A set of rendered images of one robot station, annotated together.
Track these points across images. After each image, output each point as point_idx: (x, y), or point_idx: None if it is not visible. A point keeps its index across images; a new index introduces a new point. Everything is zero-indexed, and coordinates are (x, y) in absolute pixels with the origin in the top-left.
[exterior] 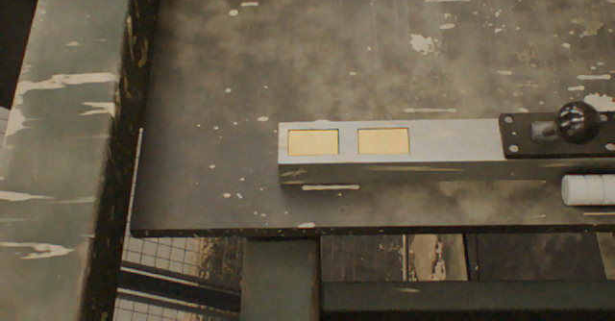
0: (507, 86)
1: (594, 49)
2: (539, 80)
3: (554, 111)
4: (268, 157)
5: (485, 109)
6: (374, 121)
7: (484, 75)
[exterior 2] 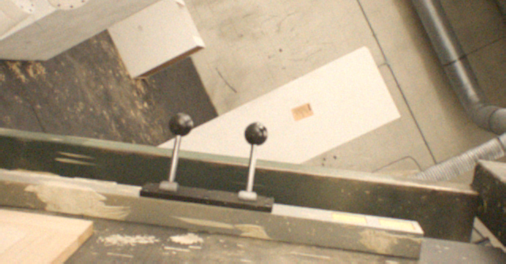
0: (246, 255)
1: (164, 259)
2: (220, 254)
3: (217, 242)
4: (425, 255)
5: (267, 250)
6: (356, 224)
7: (262, 262)
